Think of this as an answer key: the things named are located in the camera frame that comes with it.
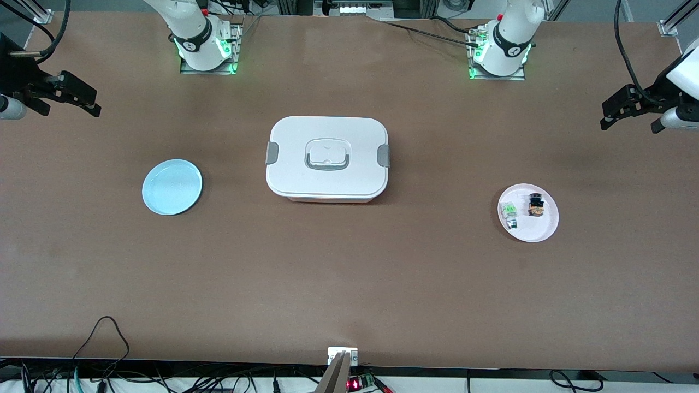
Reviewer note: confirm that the aluminium frame post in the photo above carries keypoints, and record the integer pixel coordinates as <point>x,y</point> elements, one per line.
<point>670,26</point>
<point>45,16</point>

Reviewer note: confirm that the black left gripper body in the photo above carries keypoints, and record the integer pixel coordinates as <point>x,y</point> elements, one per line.
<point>657,94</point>

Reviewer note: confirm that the light blue plate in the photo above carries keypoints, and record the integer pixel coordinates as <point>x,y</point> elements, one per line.
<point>172,187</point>

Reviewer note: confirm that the circuit board with red light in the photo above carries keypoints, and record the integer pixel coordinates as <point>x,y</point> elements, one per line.
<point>357,383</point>

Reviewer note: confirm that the white box base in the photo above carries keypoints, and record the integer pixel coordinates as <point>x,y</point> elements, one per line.
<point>330,200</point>

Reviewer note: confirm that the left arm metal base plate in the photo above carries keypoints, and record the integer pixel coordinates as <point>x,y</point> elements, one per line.
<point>519,76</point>

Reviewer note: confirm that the grey box latch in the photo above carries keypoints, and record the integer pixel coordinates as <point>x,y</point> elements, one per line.
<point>272,153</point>
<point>384,156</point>

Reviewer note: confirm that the white lidded container box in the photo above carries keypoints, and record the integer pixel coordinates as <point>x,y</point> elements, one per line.
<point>327,183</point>

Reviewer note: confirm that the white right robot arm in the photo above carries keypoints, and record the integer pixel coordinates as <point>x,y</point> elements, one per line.
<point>191,33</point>

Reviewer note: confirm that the white power strip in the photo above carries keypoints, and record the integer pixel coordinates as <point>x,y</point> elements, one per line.
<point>363,9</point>

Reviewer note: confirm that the pale pink plate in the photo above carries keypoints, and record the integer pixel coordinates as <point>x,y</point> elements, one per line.
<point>538,229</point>

